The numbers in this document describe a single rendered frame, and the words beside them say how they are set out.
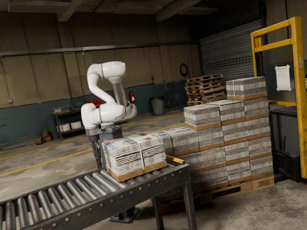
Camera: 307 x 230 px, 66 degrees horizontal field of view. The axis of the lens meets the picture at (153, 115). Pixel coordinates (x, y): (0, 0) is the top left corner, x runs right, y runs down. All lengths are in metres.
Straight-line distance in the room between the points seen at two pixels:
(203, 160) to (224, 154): 0.25
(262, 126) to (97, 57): 7.31
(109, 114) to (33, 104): 7.20
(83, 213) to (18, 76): 7.50
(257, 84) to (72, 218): 2.27
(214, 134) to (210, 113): 0.24
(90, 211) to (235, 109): 1.88
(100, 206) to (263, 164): 2.11
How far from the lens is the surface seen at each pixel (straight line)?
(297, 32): 2.98
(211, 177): 2.81
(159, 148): 1.72
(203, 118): 2.61
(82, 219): 1.50
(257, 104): 2.91
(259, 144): 3.00
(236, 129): 2.81
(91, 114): 1.58
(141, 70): 10.01
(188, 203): 1.87
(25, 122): 8.69
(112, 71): 2.00
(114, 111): 1.56
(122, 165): 1.64
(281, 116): 3.50
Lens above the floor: 1.43
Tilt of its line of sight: 8 degrees down
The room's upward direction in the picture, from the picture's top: 9 degrees counter-clockwise
